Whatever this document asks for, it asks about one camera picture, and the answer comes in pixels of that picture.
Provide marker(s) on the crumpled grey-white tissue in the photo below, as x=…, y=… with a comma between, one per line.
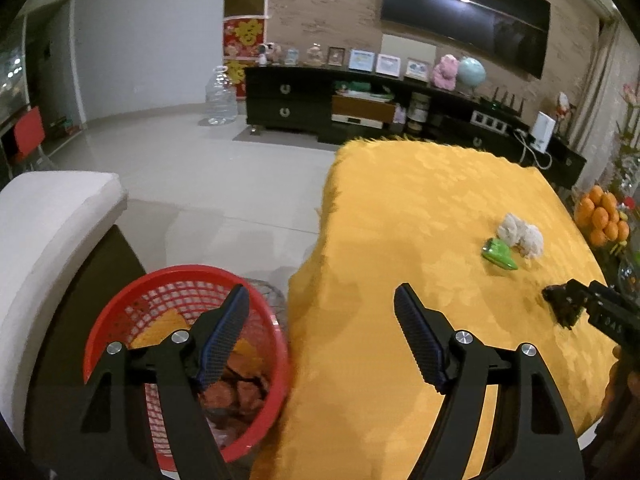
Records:
x=522, y=232

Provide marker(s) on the green items on shelf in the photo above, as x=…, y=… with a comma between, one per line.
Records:
x=362, y=89

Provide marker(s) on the large clear water bottle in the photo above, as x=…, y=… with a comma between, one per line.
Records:
x=221, y=97

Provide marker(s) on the blue photo frame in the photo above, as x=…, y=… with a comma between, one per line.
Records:
x=361, y=60

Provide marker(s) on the person's right hand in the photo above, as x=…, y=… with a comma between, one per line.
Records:
x=611, y=385

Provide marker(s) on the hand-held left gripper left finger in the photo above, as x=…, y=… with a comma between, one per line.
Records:
x=225, y=337

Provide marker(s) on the wooden photo frame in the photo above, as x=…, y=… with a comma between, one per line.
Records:
x=417, y=70

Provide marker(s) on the pile of oranges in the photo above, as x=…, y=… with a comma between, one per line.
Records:
x=602, y=215

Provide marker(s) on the white board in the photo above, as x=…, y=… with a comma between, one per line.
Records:
x=410, y=46

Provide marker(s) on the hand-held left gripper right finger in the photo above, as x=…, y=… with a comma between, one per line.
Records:
x=419, y=342

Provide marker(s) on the green wrapper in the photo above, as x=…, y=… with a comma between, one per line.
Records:
x=499, y=254

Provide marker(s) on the yellow patterned tablecloth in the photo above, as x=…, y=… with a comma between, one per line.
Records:
x=410, y=220

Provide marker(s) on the white socket panel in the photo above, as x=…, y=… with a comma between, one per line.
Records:
x=487, y=120

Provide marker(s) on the small pink bottles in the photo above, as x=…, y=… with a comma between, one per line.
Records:
x=399, y=114

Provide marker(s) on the black plastic bag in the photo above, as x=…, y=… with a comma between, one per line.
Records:
x=560, y=307

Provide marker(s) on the small plush toy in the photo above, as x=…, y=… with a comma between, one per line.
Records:
x=275, y=52

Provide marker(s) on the small white camera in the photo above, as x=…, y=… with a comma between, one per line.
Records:
x=263, y=56

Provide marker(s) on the glass vase with pink roses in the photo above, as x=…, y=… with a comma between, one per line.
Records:
x=627, y=160

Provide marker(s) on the brown and white box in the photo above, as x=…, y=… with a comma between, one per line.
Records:
x=360, y=110

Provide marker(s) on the domed glass jar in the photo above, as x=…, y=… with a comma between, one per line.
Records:
x=314, y=56

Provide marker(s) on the wall-mounted television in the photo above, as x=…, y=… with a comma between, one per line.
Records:
x=465, y=15

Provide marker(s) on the round canister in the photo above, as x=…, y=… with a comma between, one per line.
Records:
x=417, y=110

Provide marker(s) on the red and gold poster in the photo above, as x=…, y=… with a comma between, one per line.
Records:
x=242, y=40

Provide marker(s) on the red chair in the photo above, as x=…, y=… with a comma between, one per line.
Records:
x=29, y=132

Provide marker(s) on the white photo frame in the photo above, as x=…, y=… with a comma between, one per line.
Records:
x=388, y=65

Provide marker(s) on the pink plush toy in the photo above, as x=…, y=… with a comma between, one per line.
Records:
x=446, y=71

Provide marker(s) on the small glass jar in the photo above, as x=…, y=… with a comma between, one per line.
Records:
x=292, y=56

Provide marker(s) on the black router with antennas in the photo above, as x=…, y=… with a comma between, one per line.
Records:
x=502, y=106

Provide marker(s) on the small dark photo frame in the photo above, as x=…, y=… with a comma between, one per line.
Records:
x=336, y=56

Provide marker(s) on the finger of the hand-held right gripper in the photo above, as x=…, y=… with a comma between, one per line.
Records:
x=617, y=294
x=612, y=324

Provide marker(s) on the red plastic basket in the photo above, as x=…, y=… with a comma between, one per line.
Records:
x=125, y=305

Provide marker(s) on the light blue globe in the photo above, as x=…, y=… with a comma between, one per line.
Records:
x=472, y=72

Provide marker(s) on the black TV cabinet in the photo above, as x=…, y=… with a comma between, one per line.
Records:
x=300, y=105

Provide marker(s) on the white figurine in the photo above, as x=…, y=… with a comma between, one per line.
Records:
x=564, y=110

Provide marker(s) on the white upright device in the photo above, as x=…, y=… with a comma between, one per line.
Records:
x=544, y=130

